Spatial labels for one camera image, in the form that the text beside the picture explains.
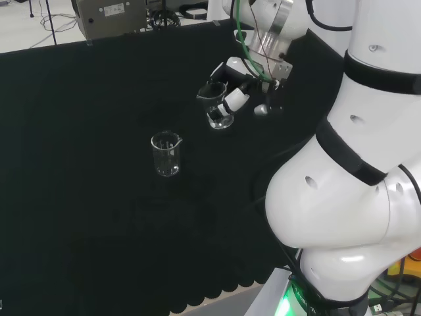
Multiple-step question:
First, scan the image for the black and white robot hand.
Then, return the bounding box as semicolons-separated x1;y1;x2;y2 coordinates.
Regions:
207;56;294;122

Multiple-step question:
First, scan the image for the small clear glass beaker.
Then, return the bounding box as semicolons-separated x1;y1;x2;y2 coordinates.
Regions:
196;81;235;130

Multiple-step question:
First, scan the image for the clear glass beaker with markings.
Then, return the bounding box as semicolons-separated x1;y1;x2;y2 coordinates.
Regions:
150;130;184;178

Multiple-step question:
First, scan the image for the grey equipment box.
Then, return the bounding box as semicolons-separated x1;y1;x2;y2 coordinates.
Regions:
70;0;147;38

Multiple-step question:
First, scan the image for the black bench cloth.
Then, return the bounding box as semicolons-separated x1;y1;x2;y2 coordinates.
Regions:
0;18;332;315

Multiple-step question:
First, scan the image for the black tripod leg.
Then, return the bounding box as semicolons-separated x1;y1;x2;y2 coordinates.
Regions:
45;0;57;46

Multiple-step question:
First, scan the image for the yellow stop button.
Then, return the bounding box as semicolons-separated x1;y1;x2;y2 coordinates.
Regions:
386;245;421;280

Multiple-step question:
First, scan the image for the black coiled cable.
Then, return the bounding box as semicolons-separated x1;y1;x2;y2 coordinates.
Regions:
146;6;182;32

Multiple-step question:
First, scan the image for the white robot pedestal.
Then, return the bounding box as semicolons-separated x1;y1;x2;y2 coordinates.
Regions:
253;268;299;316

